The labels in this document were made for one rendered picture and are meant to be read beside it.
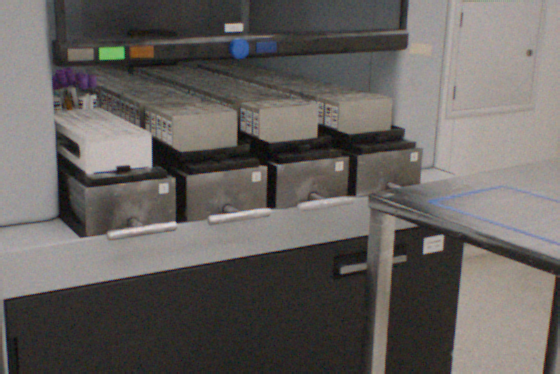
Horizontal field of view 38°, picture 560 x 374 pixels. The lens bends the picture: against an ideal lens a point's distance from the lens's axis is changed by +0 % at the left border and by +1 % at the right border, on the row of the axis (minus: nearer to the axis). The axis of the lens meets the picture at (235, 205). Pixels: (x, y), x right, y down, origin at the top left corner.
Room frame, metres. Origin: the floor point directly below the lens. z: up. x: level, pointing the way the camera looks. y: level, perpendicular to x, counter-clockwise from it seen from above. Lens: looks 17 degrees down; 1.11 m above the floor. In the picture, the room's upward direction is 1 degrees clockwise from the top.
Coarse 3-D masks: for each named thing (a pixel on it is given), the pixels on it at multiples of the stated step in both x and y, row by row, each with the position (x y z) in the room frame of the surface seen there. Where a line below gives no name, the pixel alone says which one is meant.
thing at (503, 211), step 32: (544, 160) 1.20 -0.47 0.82; (384, 192) 1.01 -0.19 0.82; (416, 192) 1.01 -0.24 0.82; (448, 192) 1.02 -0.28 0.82; (480, 192) 1.02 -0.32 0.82; (512, 192) 1.02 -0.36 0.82; (544, 192) 1.02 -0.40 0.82; (384, 224) 0.99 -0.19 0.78; (416, 224) 0.94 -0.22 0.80; (448, 224) 0.89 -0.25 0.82; (480, 224) 0.88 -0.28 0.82; (512, 224) 0.89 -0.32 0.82; (544, 224) 0.89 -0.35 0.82; (384, 256) 0.99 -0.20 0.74; (512, 256) 0.82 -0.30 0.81; (544, 256) 0.79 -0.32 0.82; (384, 288) 0.99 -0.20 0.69; (384, 320) 1.00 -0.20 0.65; (384, 352) 1.00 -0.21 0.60
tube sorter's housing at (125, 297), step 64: (0, 0) 1.10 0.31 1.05; (448, 0) 1.47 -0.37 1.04; (0, 64) 1.10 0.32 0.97; (128, 64) 1.95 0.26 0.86; (192, 64) 2.07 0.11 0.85; (256, 64) 1.87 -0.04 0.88; (320, 64) 1.64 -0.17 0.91; (384, 64) 1.46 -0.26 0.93; (0, 128) 1.10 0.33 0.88; (0, 192) 1.09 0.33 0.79; (0, 256) 1.00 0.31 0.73; (64, 256) 1.04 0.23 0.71; (128, 256) 1.09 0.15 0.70; (192, 256) 1.14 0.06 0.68; (256, 256) 1.19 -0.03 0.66; (320, 256) 1.25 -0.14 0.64; (448, 256) 1.38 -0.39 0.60; (0, 320) 1.02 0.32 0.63; (64, 320) 1.04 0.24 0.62; (128, 320) 1.09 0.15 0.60; (192, 320) 1.14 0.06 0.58; (256, 320) 1.19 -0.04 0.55; (320, 320) 1.25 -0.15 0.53; (448, 320) 1.38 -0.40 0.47
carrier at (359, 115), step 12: (384, 96) 1.41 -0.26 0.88; (336, 108) 1.35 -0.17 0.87; (348, 108) 1.36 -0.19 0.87; (360, 108) 1.37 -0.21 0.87; (372, 108) 1.38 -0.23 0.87; (384, 108) 1.39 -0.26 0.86; (336, 120) 1.35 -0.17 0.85; (348, 120) 1.36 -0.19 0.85; (360, 120) 1.37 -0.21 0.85; (372, 120) 1.38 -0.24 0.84; (384, 120) 1.39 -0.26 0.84; (348, 132) 1.36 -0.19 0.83; (360, 132) 1.37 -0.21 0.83
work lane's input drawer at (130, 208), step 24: (72, 168) 1.14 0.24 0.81; (120, 168) 1.11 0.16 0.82; (144, 168) 1.13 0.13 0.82; (72, 192) 1.11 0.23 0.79; (96, 192) 1.07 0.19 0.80; (120, 192) 1.08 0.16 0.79; (144, 192) 1.10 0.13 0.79; (168, 192) 1.12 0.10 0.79; (96, 216) 1.07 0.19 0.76; (120, 216) 1.08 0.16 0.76; (144, 216) 1.10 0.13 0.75; (168, 216) 1.12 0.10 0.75
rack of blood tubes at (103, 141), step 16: (64, 112) 1.32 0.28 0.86; (80, 112) 1.31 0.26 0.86; (96, 112) 1.31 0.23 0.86; (64, 128) 1.19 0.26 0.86; (80, 128) 1.18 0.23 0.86; (96, 128) 1.18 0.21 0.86; (112, 128) 1.18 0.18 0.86; (128, 128) 1.20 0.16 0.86; (64, 144) 1.30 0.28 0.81; (80, 144) 1.12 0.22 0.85; (96, 144) 1.11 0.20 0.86; (112, 144) 1.12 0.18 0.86; (128, 144) 1.13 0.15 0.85; (144, 144) 1.14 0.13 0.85; (80, 160) 1.13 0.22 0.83; (96, 160) 1.11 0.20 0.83; (112, 160) 1.12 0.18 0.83; (128, 160) 1.13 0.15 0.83; (144, 160) 1.14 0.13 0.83
